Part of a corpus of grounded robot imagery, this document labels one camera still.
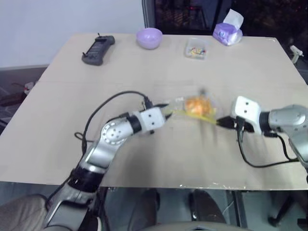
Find black stand base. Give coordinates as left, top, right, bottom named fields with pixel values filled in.
left=268, top=191, right=308, bottom=227

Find dark clutter with red cable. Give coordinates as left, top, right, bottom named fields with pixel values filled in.
left=0, top=81, right=37, bottom=108

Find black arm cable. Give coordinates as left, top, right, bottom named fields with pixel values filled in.
left=236, top=117, right=299, bottom=168
left=74, top=90, right=154, bottom=154

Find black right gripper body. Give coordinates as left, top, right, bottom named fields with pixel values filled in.
left=228, top=115, right=255, bottom=133

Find orange snack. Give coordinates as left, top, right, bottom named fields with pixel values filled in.
left=184, top=95, right=202, bottom=118
left=200, top=95, right=217, bottom=116

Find clear plastic zip bag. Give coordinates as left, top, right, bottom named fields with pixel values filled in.
left=168, top=88, right=224, bottom=125

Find purple plastic bowl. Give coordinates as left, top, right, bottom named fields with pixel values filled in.
left=136, top=27, right=163, bottom=50

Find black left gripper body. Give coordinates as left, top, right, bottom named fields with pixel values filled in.
left=141, top=96, right=158, bottom=112

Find clear box of coloured clips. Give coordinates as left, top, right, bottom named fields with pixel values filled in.
left=184, top=37, right=212, bottom=61

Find purple tissue pack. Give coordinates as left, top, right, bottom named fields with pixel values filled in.
left=212, top=8, right=244, bottom=47

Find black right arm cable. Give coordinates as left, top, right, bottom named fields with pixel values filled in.
left=236, top=117, right=299, bottom=168

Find dark rounded shape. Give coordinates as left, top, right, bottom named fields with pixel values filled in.
left=191, top=189, right=226, bottom=227

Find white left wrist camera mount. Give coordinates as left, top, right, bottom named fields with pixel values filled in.
left=139, top=107, right=167, bottom=134

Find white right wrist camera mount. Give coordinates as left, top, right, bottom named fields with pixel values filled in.
left=231, top=96, right=263, bottom=135

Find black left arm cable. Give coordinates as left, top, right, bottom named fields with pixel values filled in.
left=74, top=90, right=154, bottom=154

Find black handheld remote controller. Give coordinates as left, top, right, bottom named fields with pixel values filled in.
left=81, top=32, right=116, bottom=66

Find white plastic clamp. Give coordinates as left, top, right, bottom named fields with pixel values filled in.
left=289, top=45, right=305, bottom=64

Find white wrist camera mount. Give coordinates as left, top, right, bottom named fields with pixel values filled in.
left=231, top=96, right=263, bottom=135
left=139, top=107, right=167, bottom=134

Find grey upright post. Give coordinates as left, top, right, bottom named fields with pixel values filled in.
left=141, top=0, right=157, bottom=29

